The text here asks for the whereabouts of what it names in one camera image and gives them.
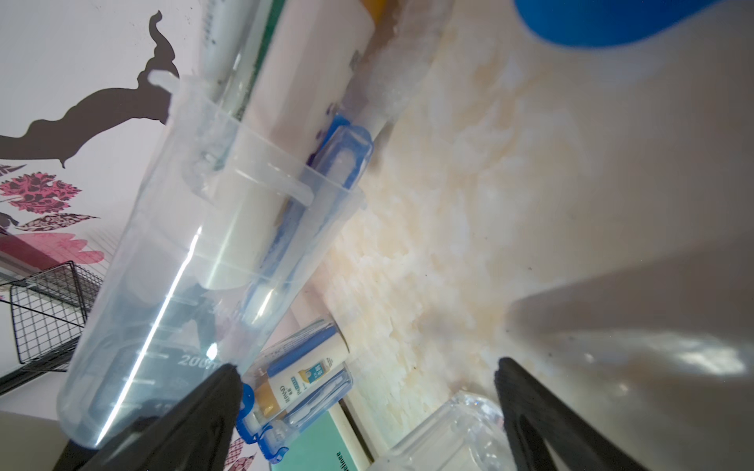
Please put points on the blue lid toiletry container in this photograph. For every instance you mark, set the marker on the blue lid toiletry container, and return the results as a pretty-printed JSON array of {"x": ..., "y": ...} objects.
[
  {"x": 154, "y": 334},
  {"x": 291, "y": 385}
]

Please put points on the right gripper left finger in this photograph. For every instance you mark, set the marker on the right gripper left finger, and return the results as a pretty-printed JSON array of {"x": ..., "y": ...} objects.
[{"x": 193, "y": 435}]

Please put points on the detached blue container lid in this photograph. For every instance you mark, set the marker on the detached blue container lid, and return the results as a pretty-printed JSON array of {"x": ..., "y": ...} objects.
[{"x": 603, "y": 23}]

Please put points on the black wire basket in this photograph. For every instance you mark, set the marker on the black wire basket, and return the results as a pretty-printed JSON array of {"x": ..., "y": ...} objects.
[{"x": 48, "y": 313}]

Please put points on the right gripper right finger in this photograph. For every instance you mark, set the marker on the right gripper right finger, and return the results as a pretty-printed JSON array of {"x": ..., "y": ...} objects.
[{"x": 538, "y": 424}]

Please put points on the mint green silver toaster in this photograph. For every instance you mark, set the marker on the mint green silver toaster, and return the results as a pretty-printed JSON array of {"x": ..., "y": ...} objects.
[{"x": 330, "y": 443}]

